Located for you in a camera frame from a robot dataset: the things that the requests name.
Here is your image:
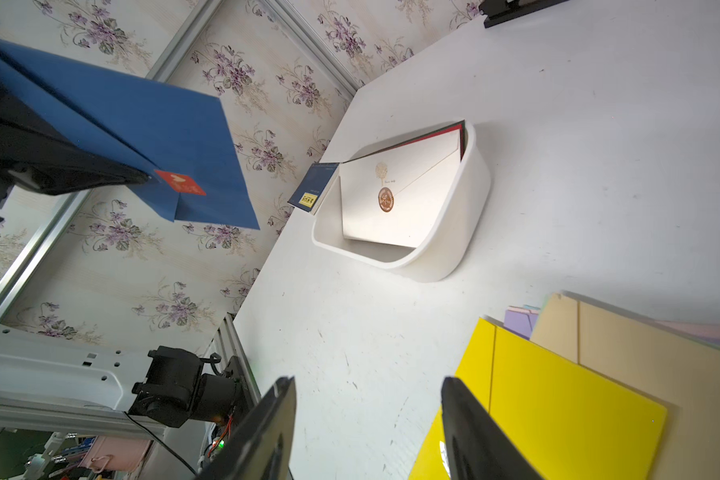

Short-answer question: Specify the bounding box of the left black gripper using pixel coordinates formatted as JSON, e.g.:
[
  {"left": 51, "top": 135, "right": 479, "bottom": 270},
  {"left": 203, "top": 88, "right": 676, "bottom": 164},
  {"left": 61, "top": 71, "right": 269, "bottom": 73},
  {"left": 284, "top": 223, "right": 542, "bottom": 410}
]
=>
[{"left": 0, "top": 83, "right": 150, "bottom": 222}]

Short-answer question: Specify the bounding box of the yellow envelope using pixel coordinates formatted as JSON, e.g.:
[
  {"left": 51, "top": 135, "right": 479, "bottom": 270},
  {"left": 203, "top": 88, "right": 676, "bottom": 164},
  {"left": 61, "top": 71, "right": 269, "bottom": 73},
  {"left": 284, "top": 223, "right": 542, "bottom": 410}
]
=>
[{"left": 407, "top": 317, "right": 669, "bottom": 480}]

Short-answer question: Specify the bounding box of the dark blue booklet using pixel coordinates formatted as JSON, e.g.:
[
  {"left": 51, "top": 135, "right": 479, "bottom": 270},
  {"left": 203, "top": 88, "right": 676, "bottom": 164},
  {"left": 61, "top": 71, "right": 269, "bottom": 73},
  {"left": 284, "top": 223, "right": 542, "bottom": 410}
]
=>
[{"left": 288, "top": 162, "right": 339, "bottom": 214}]

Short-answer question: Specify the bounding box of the blue envelope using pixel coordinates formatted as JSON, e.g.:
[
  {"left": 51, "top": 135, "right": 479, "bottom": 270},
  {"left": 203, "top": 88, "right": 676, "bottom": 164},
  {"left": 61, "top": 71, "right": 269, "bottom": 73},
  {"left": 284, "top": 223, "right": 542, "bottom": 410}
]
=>
[{"left": 0, "top": 40, "right": 259, "bottom": 229}]

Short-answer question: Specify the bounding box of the white rectangular storage tray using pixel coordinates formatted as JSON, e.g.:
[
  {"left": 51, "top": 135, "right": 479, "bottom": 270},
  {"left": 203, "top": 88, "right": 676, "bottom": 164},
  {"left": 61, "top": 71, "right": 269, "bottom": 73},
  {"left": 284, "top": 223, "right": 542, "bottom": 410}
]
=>
[{"left": 312, "top": 120, "right": 492, "bottom": 282}]

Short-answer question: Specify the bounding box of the beige envelope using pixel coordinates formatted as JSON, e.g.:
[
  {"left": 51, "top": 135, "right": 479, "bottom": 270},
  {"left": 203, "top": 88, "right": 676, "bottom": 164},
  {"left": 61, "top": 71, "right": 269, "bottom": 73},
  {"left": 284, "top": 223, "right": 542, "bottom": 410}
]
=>
[{"left": 531, "top": 293, "right": 720, "bottom": 479}]

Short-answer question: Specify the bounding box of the red envelope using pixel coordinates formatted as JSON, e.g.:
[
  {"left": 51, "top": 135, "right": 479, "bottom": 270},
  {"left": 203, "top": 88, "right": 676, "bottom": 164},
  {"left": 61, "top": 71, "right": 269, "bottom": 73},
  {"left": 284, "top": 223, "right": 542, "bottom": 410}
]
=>
[{"left": 355, "top": 120, "right": 467, "bottom": 159}]

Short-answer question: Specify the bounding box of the pink envelope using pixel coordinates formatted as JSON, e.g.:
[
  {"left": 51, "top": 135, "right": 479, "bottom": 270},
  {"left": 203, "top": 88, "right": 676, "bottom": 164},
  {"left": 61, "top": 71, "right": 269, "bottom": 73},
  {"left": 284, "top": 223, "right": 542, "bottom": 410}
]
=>
[{"left": 658, "top": 321, "right": 720, "bottom": 342}]

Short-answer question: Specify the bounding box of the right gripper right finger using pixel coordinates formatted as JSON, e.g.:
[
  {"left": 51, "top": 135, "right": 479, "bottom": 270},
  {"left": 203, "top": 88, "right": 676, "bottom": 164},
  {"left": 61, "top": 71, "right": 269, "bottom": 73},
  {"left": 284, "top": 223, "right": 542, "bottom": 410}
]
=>
[{"left": 441, "top": 377, "right": 541, "bottom": 480}]

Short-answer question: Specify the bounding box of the white envelope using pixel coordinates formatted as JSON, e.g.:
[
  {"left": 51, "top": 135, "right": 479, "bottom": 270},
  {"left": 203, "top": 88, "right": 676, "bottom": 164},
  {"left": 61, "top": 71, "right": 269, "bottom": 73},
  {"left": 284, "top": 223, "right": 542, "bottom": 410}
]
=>
[{"left": 339, "top": 132, "right": 462, "bottom": 248}]

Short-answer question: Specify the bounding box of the lilac purple envelope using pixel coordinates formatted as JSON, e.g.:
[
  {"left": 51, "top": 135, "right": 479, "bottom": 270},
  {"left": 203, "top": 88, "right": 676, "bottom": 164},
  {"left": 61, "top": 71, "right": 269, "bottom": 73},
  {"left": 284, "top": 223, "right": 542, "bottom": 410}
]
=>
[{"left": 503, "top": 307, "right": 540, "bottom": 340}]

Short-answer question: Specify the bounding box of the black stapler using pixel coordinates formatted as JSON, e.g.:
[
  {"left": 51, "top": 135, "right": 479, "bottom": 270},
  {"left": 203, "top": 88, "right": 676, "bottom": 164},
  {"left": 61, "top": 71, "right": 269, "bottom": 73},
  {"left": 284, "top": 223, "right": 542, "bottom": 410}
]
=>
[{"left": 478, "top": 0, "right": 567, "bottom": 29}]

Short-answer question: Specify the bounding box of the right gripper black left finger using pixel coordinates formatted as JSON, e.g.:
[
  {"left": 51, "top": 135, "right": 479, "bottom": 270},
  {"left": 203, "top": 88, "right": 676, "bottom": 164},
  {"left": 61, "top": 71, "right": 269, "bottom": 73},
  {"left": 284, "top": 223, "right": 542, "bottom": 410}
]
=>
[{"left": 196, "top": 377, "right": 297, "bottom": 480}]

